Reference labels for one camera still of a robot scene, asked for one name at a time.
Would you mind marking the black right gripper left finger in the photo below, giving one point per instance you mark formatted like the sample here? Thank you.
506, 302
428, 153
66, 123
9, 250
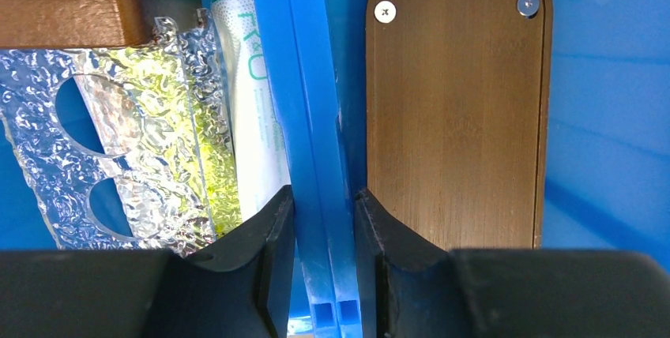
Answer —
238, 286

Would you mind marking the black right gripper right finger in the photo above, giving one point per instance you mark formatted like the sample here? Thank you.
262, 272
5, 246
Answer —
408, 287

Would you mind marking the clear textured toothbrush holder rack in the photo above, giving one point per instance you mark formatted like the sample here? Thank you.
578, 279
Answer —
115, 131

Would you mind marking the brown wooden oval tray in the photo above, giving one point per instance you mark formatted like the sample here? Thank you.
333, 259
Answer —
457, 117

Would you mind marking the white toothpaste tube green cap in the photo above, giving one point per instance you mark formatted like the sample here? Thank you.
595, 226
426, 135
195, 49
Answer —
259, 149

